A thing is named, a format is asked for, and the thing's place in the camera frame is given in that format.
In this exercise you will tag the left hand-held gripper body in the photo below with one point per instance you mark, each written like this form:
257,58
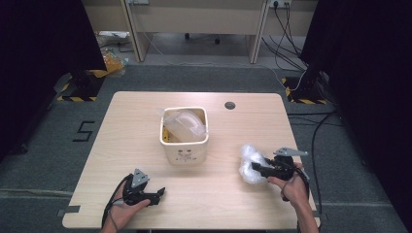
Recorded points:
134,192

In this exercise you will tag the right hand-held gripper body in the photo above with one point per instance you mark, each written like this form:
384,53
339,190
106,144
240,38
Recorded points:
281,168

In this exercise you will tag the black chair castors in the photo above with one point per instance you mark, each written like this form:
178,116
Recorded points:
217,40

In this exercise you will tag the person's left hand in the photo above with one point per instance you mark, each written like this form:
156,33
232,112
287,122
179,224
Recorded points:
121,213

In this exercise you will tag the gray tape strip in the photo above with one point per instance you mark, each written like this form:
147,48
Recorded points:
69,210
320,215

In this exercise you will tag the beige office desk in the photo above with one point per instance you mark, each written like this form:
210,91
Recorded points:
197,17

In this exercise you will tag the clear plastic bag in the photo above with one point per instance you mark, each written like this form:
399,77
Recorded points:
249,161

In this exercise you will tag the white paper plate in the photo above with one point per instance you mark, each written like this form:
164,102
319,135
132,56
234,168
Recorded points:
189,127

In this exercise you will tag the yellow plastic bag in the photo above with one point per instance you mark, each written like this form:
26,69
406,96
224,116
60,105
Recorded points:
112,63

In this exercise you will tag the person's right hand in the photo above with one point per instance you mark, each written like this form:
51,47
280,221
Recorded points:
296,191

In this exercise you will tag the white paper sheet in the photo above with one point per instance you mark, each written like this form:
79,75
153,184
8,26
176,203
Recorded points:
113,33

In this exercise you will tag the white wall socket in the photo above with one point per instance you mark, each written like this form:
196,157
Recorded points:
280,3

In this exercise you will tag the black stand hazard-striped base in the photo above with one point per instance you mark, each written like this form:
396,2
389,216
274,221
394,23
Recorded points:
306,92
82,85

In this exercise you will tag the cream square waste bin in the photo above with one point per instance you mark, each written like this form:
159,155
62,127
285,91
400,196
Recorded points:
184,153

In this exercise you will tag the black curtain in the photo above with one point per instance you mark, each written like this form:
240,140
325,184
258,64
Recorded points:
369,81
39,64

